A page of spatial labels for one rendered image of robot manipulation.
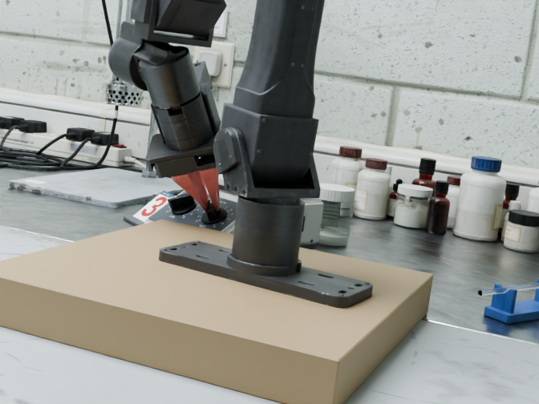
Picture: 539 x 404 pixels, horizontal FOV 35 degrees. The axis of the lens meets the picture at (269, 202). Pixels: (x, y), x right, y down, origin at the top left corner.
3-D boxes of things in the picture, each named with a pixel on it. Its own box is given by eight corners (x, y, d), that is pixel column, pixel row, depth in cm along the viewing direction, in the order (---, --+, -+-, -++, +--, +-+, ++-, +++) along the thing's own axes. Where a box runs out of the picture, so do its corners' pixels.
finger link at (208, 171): (182, 201, 108) (160, 136, 104) (237, 191, 107) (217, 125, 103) (176, 232, 103) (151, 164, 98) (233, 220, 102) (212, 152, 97)
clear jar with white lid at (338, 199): (354, 248, 119) (362, 191, 118) (315, 247, 117) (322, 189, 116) (337, 238, 125) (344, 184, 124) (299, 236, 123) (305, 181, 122)
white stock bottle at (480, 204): (464, 240, 135) (476, 159, 133) (444, 230, 142) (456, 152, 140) (504, 243, 137) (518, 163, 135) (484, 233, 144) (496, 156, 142)
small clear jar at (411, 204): (415, 223, 147) (421, 184, 145) (434, 230, 141) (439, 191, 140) (386, 221, 144) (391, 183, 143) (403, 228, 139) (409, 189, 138)
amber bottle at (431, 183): (417, 224, 145) (427, 160, 143) (400, 219, 149) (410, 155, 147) (437, 224, 147) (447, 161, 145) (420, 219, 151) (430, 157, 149)
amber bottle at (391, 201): (393, 216, 150) (399, 176, 149) (405, 220, 148) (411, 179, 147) (382, 217, 148) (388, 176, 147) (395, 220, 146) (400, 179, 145)
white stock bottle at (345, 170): (321, 207, 151) (329, 145, 149) (332, 204, 156) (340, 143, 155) (354, 213, 149) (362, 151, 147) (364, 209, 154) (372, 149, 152)
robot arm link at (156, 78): (142, 107, 100) (123, 51, 96) (183, 86, 102) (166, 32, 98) (169, 120, 94) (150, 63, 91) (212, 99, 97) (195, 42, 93)
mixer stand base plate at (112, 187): (114, 208, 127) (115, 201, 127) (5, 186, 135) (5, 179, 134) (204, 189, 155) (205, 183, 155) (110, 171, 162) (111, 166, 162)
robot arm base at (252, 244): (203, 173, 87) (162, 178, 81) (387, 210, 78) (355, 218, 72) (195, 249, 89) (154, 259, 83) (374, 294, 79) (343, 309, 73)
